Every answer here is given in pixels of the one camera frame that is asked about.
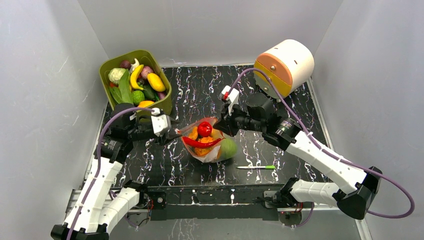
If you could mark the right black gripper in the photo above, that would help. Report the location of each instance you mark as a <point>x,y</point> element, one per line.
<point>226,118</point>

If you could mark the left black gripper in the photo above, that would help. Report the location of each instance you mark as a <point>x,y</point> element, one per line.
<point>169,135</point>

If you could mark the green cabbage toy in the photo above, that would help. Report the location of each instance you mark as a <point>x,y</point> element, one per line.
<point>228,148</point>

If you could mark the orange carrot toy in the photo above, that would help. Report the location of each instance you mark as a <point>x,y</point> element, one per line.
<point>193,135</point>

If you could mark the red chili pepper toy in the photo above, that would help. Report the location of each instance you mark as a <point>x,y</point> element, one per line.
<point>198,144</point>

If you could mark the clear zip bag orange zipper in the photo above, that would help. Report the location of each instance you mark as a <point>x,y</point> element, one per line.
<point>187,129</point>

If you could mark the orange pineapple toy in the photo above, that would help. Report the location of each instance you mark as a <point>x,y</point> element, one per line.
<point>201,152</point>

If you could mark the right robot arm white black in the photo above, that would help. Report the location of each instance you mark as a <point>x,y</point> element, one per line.
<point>351,189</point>

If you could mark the olive green plastic bin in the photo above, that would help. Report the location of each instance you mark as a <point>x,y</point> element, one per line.
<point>146,58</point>

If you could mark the small purple eggplant toy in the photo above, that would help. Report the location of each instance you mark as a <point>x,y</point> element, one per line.
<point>162,95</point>

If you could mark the dark green cucumber toy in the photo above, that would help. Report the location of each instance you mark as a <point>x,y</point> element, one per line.
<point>149,93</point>

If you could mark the bumpy green lime toy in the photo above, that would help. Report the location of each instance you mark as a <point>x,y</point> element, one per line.
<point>137,97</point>

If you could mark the yellow squash toy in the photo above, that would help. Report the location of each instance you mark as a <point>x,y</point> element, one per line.
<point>156,82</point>

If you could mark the green white pen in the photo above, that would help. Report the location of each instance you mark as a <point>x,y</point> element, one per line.
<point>261,167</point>

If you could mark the green leafy vegetable toy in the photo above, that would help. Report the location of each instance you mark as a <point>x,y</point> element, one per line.
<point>122,92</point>

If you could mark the yellow banana toy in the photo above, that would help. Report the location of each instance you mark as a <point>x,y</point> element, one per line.
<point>134,76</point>

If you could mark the pink purple onion toy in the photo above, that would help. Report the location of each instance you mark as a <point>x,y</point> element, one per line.
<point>145,72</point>

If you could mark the white garlic toy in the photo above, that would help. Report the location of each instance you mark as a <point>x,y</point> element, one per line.
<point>134,65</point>

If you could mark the white green cauliflower toy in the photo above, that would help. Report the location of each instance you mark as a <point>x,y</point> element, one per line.
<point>116,74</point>

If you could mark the dark purple round fruit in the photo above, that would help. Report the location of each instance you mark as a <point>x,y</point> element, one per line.
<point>125,64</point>

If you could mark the white orange yellow drawer box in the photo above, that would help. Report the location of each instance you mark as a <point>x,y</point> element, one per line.
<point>288,64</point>

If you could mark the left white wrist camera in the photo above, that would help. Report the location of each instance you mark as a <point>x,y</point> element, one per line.
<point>161,123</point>

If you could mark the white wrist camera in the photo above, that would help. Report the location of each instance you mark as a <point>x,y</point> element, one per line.
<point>230,96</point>
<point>161,123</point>

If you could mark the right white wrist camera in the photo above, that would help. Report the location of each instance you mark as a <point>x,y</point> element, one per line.
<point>230,96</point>

